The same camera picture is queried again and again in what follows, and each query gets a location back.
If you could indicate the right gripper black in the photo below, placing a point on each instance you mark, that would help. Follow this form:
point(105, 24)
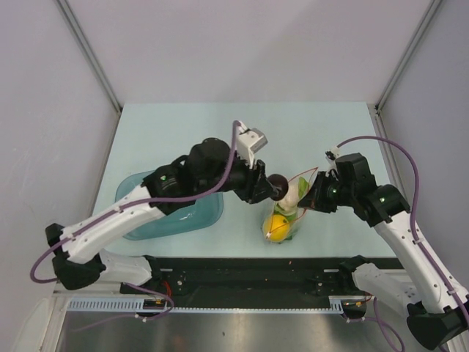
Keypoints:
point(314, 200)

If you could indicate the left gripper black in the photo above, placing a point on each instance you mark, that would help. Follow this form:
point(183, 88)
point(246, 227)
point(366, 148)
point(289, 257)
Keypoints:
point(256, 187)

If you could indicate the fake dark plum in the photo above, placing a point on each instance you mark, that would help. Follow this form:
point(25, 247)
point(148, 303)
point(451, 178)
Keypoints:
point(280, 186)

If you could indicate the fake green lettuce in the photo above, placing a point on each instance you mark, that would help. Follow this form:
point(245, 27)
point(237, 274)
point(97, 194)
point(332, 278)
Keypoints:
point(293, 219)

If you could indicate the fake white cauliflower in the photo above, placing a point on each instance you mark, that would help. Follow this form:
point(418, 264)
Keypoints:
point(289, 205)

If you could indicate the clear zip top bag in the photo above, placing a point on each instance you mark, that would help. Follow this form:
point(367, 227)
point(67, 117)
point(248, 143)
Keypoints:
point(309, 175)

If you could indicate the fake yellow lemon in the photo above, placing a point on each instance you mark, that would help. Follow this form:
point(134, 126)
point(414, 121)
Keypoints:
point(276, 228)

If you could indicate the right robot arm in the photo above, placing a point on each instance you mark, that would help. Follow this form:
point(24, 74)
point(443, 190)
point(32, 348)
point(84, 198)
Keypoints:
point(435, 304)

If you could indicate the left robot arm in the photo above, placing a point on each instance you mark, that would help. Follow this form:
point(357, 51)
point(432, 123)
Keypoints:
point(80, 258)

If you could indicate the teal plastic container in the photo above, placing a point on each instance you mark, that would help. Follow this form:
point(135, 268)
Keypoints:
point(204, 213)

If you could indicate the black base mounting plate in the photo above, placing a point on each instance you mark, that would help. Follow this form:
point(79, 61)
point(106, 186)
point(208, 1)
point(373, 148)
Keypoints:
point(316, 276)

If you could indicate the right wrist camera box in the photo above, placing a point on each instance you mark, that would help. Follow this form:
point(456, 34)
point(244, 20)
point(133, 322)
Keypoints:
point(331, 155)

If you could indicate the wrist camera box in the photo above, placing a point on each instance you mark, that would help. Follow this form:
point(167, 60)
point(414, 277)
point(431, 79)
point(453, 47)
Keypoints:
point(249, 142)
point(331, 155)

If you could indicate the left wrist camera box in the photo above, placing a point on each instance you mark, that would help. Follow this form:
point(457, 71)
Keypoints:
point(249, 142)

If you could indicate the white slotted cable duct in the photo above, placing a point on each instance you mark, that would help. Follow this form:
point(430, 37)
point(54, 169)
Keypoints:
point(141, 305)

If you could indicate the right aluminium frame post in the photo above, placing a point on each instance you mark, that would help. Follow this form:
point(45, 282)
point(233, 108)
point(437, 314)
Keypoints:
point(417, 37)

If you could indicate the aluminium frame post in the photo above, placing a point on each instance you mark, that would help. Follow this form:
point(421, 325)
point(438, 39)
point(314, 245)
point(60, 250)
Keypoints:
point(76, 29)
point(417, 37)

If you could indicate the left aluminium frame post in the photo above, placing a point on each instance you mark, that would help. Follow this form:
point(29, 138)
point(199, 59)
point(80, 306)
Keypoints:
point(76, 29)

